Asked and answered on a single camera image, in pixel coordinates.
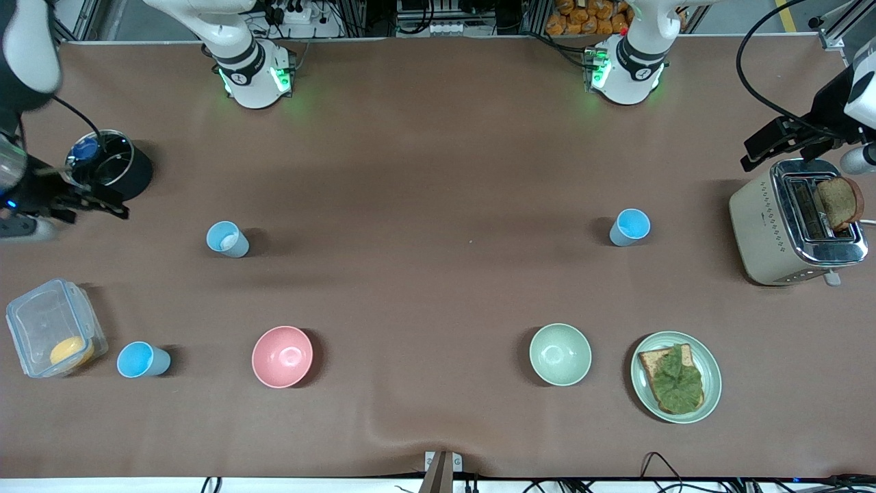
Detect glass pot lid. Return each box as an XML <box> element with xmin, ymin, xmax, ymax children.
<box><xmin>66</xmin><ymin>130</ymin><xmax>135</xmax><ymax>190</ymax></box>

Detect pink bowl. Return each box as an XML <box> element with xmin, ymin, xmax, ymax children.
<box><xmin>251</xmin><ymin>326</ymin><xmax>314</xmax><ymax>390</ymax></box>

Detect blue cup with white wad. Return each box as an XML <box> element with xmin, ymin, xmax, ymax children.
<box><xmin>206</xmin><ymin>220</ymin><xmax>250</xmax><ymax>259</ymax></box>

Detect toast slice under lettuce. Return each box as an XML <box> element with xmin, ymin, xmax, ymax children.
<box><xmin>638</xmin><ymin>344</ymin><xmax>706</xmax><ymax>416</ymax></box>

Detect green lettuce leaf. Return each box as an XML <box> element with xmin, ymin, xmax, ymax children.
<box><xmin>649</xmin><ymin>344</ymin><xmax>705</xmax><ymax>414</ymax></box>

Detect orange snack bag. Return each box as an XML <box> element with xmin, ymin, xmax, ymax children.
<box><xmin>545</xmin><ymin>0</ymin><xmax>632</xmax><ymax>37</ymax></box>

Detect beige chrome toaster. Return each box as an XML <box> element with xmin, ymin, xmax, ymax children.
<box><xmin>728</xmin><ymin>158</ymin><xmax>871</xmax><ymax>288</ymax></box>

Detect yellow round food piece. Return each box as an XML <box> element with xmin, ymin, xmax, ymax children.
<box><xmin>49</xmin><ymin>336</ymin><xmax>95</xmax><ymax>368</ymax></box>

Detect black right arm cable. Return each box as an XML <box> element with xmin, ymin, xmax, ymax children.
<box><xmin>49</xmin><ymin>94</ymin><xmax>107</xmax><ymax>160</ymax></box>

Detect clear plastic food container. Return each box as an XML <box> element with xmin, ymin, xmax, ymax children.
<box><xmin>5</xmin><ymin>278</ymin><xmax>109</xmax><ymax>379</ymax></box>

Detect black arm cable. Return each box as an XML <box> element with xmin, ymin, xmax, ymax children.
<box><xmin>49</xmin><ymin>94</ymin><xmax>107</xmax><ymax>160</ymax></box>
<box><xmin>735</xmin><ymin>0</ymin><xmax>832</xmax><ymax>134</ymax></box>

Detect brown bread slice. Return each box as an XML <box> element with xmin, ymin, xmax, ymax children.
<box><xmin>814</xmin><ymin>176</ymin><xmax>866</xmax><ymax>232</ymax></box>

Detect aluminium frame profile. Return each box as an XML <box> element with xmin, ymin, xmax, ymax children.
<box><xmin>811</xmin><ymin>0</ymin><xmax>876</xmax><ymax>50</ymax></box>
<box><xmin>51</xmin><ymin>0</ymin><xmax>116</xmax><ymax>43</ymax></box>

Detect pale green bowl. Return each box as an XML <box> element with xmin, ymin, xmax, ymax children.
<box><xmin>529</xmin><ymin>323</ymin><xmax>593</xmax><ymax>388</ymax></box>

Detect black pot with blue handle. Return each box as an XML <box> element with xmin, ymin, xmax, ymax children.
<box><xmin>66</xmin><ymin>129</ymin><xmax>154</xmax><ymax>203</ymax></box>

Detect pale green plate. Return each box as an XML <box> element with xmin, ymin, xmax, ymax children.
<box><xmin>630</xmin><ymin>331</ymin><xmax>723</xmax><ymax>425</ymax></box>

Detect white power strip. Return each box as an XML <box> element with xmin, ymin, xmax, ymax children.
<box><xmin>272</xmin><ymin>0</ymin><xmax>344</xmax><ymax>39</ymax></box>

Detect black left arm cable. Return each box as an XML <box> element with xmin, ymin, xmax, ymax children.
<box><xmin>735</xmin><ymin>0</ymin><xmax>832</xmax><ymax>134</ymax></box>

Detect metal table edge bracket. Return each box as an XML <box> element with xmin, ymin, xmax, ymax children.
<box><xmin>424</xmin><ymin>450</ymin><xmax>463</xmax><ymax>493</ymax></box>

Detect black looped cable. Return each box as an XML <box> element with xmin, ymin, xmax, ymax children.
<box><xmin>639</xmin><ymin>451</ymin><xmax>686</xmax><ymax>493</ymax></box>

